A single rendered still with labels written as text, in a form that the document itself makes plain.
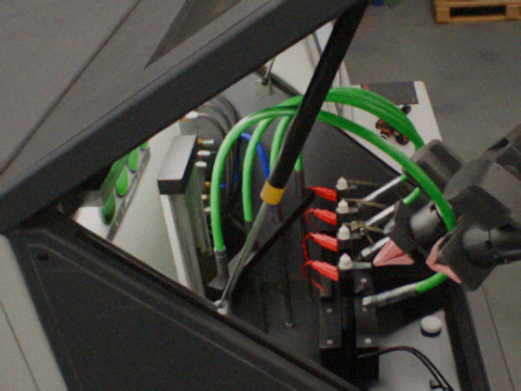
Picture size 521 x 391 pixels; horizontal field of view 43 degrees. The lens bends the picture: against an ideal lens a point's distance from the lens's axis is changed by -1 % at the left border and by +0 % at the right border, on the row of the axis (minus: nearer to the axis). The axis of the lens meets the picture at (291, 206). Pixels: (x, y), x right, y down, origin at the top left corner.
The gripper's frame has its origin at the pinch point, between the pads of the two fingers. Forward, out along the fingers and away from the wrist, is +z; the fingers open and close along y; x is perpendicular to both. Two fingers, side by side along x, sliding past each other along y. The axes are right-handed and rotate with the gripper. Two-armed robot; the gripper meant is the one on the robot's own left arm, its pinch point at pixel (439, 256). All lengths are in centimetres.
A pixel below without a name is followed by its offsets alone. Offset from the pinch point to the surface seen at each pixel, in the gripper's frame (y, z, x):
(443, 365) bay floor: -6.1, 34.3, 25.9
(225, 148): 8.6, 10.8, -30.1
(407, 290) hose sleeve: 4.3, 5.4, 1.5
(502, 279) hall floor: -104, 144, 74
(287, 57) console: -23, 32, -37
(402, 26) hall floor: -327, 347, -37
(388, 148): -0.2, -7.2, -16.3
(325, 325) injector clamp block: 7.4, 31.5, 3.2
